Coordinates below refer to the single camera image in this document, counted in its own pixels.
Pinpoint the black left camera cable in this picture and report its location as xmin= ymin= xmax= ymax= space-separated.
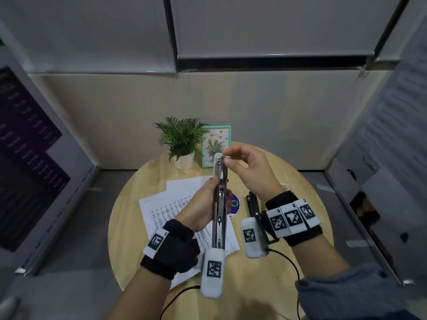
xmin=159 ymin=285 xmax=202 ymax=320

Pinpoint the printed paper sheet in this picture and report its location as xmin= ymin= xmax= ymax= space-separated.
xmin=138 ymin=191 xmax=241 ymax=260
xmin=166 ymin=176 xmax=216 ymax=201
xmin=169 ymin=255 xmax=203 ymax=290

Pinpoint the black camera cable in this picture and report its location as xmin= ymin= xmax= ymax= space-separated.
xmin=266 ymin=248 xmax=301 ymax=282
xmin=159 ymin=285 xmax=202 ymax=320

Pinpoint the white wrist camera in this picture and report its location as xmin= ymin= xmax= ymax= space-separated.
xmin=240 ymin=217 xmax=270 ymax=260
xmin=200 ymin=247 xmax=228 ymax=300

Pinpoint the black stapler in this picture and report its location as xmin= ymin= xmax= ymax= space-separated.
xmin=246 ymin=191 xmax=264 ymax=220

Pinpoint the black left wristband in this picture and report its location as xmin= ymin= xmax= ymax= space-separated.
xmin=140 ymin=219 xmax=201 ymax=281

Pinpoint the dark poster display board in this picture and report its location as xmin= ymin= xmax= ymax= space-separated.
xmin=0 ymin=46 xmax=101 ymax=278

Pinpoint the white right marker tag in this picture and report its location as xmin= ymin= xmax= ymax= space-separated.
xmin=281 ymin=203 xmax=307 ymax=234
xmin=296 ymin=198 xmax=323 ymax=229
xmin=266 ymin=208 xmax=292 ymax=239

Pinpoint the silver stapler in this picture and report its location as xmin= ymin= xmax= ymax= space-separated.
xmin=211 ymin=152 xmax=232 ymax=251

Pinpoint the white left marker tag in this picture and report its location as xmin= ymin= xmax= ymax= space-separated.
xmin=143 ymin=229 xmax=169 ymax=260

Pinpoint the black right camera cable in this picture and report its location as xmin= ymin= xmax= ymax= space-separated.
xmin=266 ymin=248 xmax=301 ymax=282

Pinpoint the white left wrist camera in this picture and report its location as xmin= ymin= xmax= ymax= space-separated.
xmin=200 ymin=247 xmax=228 ymax=300

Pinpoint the white marker tag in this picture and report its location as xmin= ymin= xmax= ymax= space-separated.
xmin=296 ymin=198 xmax=323 ymax=229
xmin=143 ymin=229 xmax=169 ymax=260
xmin=281 ymin=203 xmax=307 ymax=234
xmin=266 ymin=208 xmax=292 ymax=239

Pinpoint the person's left hand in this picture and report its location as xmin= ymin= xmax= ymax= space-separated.
xmin=174 ymin=176 xmax=233 ymax=234

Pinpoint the person's left forearm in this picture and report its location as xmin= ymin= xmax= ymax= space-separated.
xmin=106 ymin=266 xmax=205 ymax=320

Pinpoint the black wristband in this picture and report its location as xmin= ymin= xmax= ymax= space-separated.
xmin=140 ymin=219 xmax=201 ymax=281
xmin=264 ymin=190 xmax=324 ymax=248

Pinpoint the round blue sticker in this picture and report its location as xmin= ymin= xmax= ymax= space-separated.
xmin=228 ymin=192 xmax=241 ymax=216

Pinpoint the wide white roller blind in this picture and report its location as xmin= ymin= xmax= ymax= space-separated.
xmin=169 ymin=0 xmax=402 ymax=61

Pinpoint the person's right hand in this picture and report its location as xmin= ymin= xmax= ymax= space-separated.
xmin=222 ymin=144 xmax=285 ymax=202

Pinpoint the green potted plant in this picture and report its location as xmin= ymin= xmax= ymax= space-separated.
xmin=154 ymin=116 xmax=211 ymax=171

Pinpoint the person's right forearm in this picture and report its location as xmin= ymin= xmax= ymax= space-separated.
xmin=290 ymin=234 xmax=351 ymax=284

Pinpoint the grey sleeve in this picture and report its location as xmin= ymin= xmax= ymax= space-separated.
xmin=295 ymin=262 xmax=427 ymax=320

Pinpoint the teal picture frame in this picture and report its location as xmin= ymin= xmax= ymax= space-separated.
xmin=201 ymin=125 xmax=232 ymax=169

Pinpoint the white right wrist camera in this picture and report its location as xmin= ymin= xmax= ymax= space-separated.
xmin=240 ymin=217 xmax=270 ymax=260

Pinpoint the black right wristband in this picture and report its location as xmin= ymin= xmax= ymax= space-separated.
xmin=264 ymin=190 xmax=324 ymax=248

